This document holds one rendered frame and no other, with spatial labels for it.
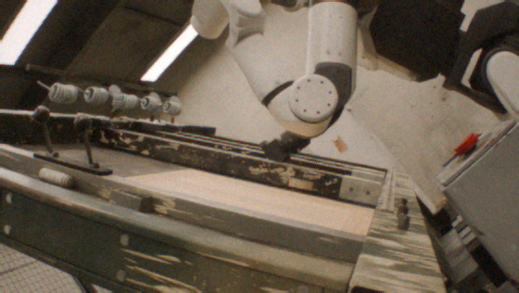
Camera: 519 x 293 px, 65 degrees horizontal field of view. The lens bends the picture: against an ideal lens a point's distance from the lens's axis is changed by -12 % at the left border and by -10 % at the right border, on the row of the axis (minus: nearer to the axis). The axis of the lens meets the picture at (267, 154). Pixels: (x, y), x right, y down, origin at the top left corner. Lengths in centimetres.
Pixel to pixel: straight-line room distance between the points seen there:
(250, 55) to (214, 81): 613
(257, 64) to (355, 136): 411
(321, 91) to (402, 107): 550
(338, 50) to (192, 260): 41
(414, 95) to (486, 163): 571
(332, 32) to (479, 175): 39
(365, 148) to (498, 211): 435
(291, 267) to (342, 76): 34
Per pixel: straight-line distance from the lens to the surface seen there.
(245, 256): 54
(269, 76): 75
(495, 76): 99
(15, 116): 152
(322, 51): 77
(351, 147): 485
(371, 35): 96
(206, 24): 85
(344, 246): 77
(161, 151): 167
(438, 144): 620
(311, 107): 71
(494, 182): 51
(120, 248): 63
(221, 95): 684
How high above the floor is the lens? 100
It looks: 9 degrees up
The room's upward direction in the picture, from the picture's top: 39 degrees counter-clockwise
